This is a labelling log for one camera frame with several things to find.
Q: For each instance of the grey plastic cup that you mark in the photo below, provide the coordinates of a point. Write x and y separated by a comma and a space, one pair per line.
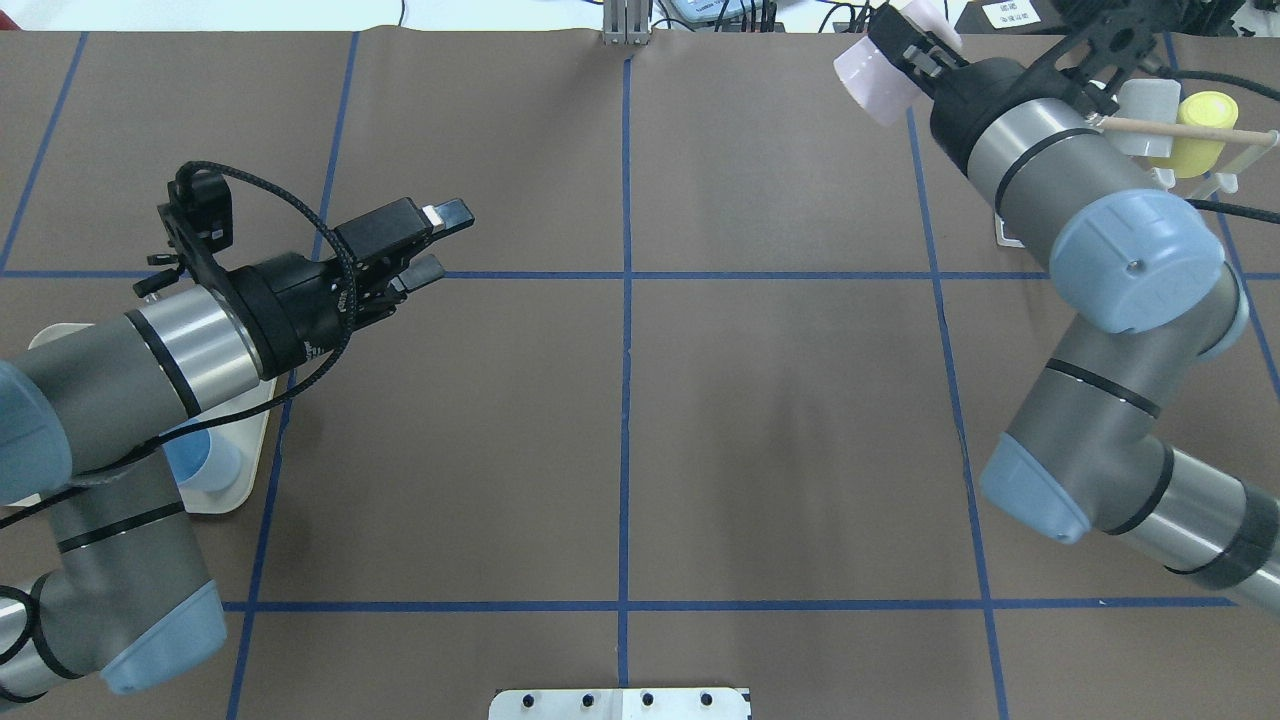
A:
1150, 100

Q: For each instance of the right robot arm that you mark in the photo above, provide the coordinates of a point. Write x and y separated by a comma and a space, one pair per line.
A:
1149, 282

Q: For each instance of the blue cup front row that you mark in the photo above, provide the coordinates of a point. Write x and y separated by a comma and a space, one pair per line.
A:
204, 461

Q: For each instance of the white wire cup rack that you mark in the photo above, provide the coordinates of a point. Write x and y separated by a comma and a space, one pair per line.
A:
1221, 175

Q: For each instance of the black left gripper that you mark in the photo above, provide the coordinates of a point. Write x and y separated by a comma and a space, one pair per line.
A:
291, 303

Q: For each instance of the black label box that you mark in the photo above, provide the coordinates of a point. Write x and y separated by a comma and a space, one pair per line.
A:
1008, 18

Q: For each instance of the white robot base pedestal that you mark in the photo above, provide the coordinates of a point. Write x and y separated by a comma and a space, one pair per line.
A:
623, 703

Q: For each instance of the pink plastic cup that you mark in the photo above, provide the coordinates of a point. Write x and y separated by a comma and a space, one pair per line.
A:
881, 90

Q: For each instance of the cream plastic tray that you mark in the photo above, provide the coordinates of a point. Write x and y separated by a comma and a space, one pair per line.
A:
248, 434

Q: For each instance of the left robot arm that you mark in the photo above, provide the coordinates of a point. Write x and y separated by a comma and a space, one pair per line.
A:
86, 417

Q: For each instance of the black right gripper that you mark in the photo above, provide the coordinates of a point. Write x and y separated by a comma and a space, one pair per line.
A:
968, 98

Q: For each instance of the aluminium frame post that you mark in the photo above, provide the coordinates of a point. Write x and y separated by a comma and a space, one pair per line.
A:
626, 22

